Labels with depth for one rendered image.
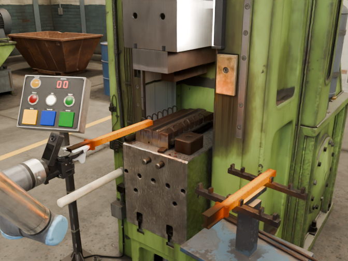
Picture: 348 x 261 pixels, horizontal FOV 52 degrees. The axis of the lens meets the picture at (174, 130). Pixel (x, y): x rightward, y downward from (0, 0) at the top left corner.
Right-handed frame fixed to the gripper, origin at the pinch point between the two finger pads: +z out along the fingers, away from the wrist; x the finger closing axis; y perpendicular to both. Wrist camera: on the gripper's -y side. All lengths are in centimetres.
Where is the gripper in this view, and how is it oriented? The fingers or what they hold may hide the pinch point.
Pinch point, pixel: (84, 144)
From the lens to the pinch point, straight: 137.3
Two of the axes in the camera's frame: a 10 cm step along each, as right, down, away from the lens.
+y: 0.1, 9.4, 3.5
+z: 5.8, -3.0, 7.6
